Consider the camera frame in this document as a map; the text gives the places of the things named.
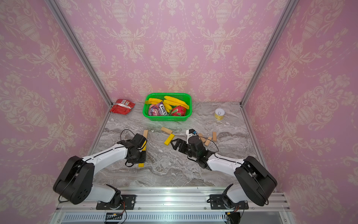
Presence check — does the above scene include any right frame post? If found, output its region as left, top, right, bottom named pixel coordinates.
left=240, top=0, right=299, bottom=107

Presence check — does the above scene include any wooden block right two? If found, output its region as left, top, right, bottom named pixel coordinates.
left=198, top=133, right=207, bottom=143

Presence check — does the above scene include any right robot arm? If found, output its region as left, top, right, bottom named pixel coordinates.
left=170, top=136, right=277, bottom=210

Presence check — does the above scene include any banana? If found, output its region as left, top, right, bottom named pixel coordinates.
left=163, top=96, right=190, bottom=109
left=145, top=98, right=172, bottom=113

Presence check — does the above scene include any green plastic basket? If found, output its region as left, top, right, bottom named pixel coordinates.
left=143, top=92, right=193, bottom=121

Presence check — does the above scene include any wooden block right four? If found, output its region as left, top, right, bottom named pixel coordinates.
left=204, top=137, right=212, bottom=146

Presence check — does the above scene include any frame post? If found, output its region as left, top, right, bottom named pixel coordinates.
left=240, top=0, right=299, bottom=107
left=46, top=0, right=113, bottom=107

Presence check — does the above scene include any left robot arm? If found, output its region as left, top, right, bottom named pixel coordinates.
left=53, top=133, right=147, bottom=210

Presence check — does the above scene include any left banana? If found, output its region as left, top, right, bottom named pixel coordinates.
left=145, top=98, right=172, bottom=113

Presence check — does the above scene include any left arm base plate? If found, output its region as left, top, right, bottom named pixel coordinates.
left=96, top=195, right=137, bottom=210

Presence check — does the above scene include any right banana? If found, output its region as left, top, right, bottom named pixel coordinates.
left=163, top=96, right=190, bottom=109

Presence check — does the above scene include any purple snack packet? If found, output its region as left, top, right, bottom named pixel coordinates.
left=148, top=102, right=168, bottom=116

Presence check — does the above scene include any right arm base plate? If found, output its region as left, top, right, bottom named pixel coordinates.
left=207, top=194, right=249, bottom=211

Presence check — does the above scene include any left frame post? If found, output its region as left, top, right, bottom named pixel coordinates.
left=46, top=0, right=113, bottom=107

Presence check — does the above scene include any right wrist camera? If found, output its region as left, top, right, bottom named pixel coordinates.
left=186, top=129, right=197, bottom=144

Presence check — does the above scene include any red dragon fruit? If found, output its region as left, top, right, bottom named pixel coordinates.
left=170, top=106, right=187, bottom=117

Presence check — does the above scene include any red snack bag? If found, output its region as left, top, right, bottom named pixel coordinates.
left=110, top=99, right=135, bottom=115

